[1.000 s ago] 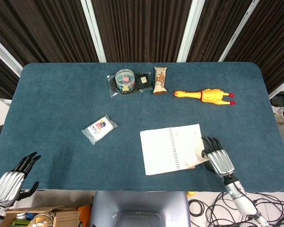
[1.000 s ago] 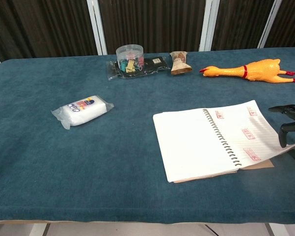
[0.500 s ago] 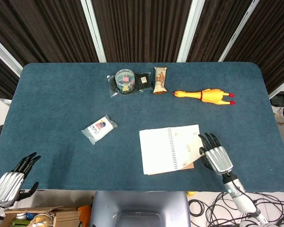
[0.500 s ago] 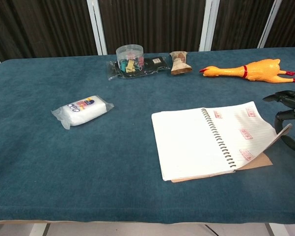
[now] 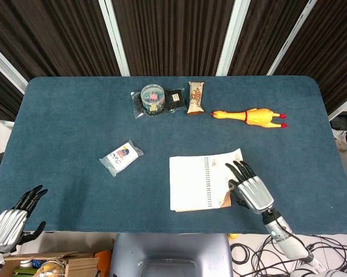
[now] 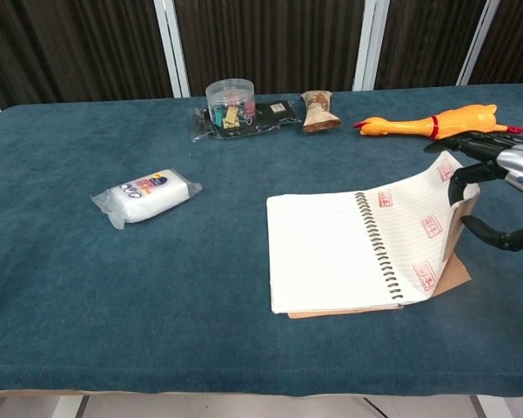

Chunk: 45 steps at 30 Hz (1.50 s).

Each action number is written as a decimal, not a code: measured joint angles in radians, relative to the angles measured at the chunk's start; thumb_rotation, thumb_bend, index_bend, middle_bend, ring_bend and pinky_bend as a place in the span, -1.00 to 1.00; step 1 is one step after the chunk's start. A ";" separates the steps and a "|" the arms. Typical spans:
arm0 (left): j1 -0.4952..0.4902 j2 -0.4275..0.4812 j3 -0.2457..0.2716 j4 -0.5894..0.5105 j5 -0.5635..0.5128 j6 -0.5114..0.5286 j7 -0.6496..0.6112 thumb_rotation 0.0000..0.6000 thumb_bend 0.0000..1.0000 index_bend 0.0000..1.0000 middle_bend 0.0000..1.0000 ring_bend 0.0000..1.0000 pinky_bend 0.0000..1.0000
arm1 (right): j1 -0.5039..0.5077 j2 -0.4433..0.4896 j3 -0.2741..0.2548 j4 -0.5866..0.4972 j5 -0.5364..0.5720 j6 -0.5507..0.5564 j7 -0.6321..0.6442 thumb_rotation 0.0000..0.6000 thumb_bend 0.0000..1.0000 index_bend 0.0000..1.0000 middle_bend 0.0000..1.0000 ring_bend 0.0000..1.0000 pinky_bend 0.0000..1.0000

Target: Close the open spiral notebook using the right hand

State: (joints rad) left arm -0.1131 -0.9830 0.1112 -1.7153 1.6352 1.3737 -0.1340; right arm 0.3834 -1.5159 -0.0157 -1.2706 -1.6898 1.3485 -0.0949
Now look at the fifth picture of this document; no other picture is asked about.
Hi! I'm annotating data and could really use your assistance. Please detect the black floor cables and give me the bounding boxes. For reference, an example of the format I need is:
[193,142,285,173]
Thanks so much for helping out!
[230,234,347,277]

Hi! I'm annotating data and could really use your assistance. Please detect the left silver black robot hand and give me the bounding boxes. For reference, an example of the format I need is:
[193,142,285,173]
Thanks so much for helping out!
[0,185,48,254]

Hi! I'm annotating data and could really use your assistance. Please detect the round clear binder clip tub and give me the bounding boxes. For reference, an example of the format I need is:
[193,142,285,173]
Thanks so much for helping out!
[140,84,166,114]

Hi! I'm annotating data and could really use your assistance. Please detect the black item in clear bag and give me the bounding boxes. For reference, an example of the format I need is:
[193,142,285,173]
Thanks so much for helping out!
[130,88,187,119]

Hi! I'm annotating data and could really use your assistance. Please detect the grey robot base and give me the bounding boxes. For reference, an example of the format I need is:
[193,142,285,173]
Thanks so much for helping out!
[109,233,234,277]

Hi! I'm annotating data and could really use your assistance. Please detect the yellow rubber chicken toy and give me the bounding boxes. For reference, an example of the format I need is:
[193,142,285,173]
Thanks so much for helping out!
[210,108,289,129]

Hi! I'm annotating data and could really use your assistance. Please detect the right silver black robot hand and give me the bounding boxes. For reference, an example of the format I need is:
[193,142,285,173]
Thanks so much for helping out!
[225,160,275,215]

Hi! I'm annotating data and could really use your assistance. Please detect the white tissue packet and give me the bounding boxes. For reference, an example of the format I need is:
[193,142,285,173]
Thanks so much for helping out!
[99,139,144,177]

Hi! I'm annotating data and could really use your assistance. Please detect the brown snack bar packet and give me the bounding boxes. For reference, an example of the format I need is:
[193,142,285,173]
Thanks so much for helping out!
[186,81,206,117]

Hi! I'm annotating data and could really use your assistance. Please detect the white spiral notebook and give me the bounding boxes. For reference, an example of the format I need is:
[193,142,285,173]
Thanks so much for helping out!
[169,148,244,212]

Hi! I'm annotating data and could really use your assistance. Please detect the blue felt table mat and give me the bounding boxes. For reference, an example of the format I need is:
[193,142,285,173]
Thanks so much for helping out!
[0,76,347,235]

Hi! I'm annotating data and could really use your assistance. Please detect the open cardboard box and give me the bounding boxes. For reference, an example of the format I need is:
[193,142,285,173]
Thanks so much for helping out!
[0,249,113,277]

